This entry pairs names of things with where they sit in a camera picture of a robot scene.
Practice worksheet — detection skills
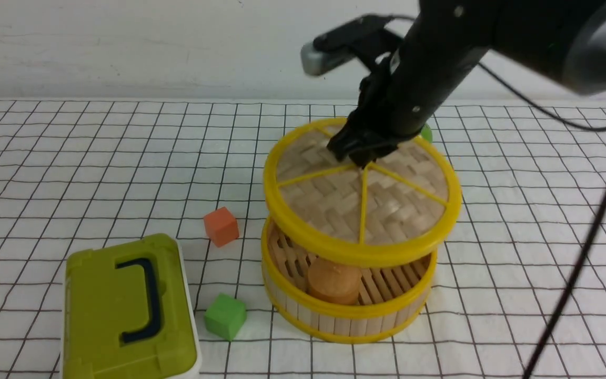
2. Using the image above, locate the black cable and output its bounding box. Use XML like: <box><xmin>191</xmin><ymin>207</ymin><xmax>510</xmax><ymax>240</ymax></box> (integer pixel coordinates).
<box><xmin>387</xmin><ymin>15</ymin><xmax>606</xmax><ymax>379</ymax></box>

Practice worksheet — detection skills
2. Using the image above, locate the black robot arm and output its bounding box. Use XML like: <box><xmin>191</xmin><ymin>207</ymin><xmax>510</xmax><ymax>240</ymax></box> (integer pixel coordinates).
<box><xmin>313</xmin><ymin>1</ymin><xmax>606</xmax><ymax>166</ymax></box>

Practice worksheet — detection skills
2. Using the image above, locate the orange foam cube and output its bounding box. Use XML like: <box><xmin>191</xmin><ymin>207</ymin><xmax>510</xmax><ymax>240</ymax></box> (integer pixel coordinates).
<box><xmin>204</xmin><ymin>207</ymin><xmax>240</xmax><ymax>247</ymax></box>

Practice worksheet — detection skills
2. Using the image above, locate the bamboo steamer basket yellow rim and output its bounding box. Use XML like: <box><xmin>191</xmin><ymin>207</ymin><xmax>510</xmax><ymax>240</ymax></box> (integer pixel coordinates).
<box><xmin>260</xmin><ymin>219</ymin><xmax>438</xmax><ymax>344</ymax></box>

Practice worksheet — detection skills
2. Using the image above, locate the green foam cube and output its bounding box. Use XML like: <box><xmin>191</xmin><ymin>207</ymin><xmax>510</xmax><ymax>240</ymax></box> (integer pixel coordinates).
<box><xmin>204</xmin><ymin>293</ymin><xmax>247</xmax><ymax>341</ymax></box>

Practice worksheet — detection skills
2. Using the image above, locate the yellow-rimmed woven steamer lid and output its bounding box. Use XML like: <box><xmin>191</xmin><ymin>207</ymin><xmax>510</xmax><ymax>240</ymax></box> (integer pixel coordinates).
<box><xmin>263</xmin><ymin>118</ymin><xmax>462</xmax><ymax>268</ymax></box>

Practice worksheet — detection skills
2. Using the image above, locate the white black-grid tablecloth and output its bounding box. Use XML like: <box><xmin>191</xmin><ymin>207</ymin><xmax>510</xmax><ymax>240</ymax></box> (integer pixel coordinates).
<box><xmin>0</xmin><ymin>100</ymin><xmax>606</xmax><ymax>378</ymax></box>

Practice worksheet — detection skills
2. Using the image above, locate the olive green lidded box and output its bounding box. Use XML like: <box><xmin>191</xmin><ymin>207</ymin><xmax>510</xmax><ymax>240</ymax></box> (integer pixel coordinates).
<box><xmin>59</xmin><ymin>233</ymin><xmax>202</xmax><ymax>378</ymax></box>

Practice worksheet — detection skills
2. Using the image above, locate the front tan toy bun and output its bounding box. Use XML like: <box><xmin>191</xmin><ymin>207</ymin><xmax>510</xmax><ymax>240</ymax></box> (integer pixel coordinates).
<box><xmin>306</xmin><ymin>257</ymin><xmax>362</xmax><ymax>305</ymax></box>

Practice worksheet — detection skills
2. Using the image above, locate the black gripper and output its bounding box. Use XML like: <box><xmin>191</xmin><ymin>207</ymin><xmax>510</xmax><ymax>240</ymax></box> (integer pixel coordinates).
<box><xmin>327</xmin><ymin>55</ymin><xmax>426</xmax><ymax>168</ymax></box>

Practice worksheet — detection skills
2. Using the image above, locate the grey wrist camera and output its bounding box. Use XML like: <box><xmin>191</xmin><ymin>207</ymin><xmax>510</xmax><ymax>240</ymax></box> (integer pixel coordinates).
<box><xmin>300</xmin><ymin>14</ymin><xmax>403</xmax><ymax>77</ymax></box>

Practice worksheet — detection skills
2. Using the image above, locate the green toy watermelon ball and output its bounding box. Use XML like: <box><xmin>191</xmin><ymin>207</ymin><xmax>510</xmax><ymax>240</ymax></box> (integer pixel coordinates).
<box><xmin>420</xmin><ymin>124</ymin><xmax>433</xmax><ymax>143</ymax></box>

